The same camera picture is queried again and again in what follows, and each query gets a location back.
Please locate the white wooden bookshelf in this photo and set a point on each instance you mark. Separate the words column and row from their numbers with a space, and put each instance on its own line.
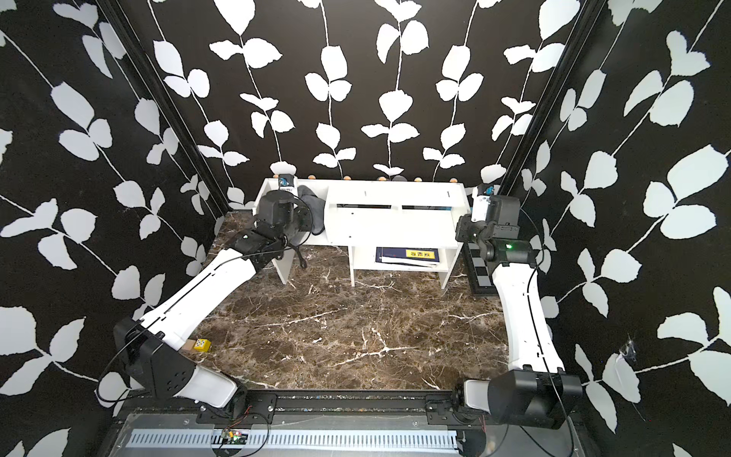
column 366, row 215

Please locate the small electronics board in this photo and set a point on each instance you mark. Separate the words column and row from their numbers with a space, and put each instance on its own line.
column 232, row 438

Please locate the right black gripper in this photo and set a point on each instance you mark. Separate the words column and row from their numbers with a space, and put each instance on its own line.
column 464, row 222

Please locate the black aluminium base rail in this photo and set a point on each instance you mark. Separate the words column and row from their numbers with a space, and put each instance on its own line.
column 440, row 407

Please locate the grey microfibre cloth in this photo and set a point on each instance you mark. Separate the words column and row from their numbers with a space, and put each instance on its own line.
column 317, row 208

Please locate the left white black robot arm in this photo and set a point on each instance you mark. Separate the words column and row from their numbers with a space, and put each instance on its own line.
column 149, row 347

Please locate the yellow toy cube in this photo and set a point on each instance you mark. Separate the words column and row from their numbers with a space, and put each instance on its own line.
column 201, row 345

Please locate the dark blue book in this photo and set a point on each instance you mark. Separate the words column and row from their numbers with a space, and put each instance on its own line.
column 426, row 258

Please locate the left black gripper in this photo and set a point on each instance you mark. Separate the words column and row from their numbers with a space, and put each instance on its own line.
column 305, row 213

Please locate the white perforated cable duct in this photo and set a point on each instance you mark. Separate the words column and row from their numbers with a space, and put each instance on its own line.
column 310, row 440

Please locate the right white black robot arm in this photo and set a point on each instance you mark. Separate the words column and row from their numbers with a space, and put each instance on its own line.
column 536, row 390

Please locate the black white checkerboard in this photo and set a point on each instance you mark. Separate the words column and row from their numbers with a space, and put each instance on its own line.
column 477, row 272

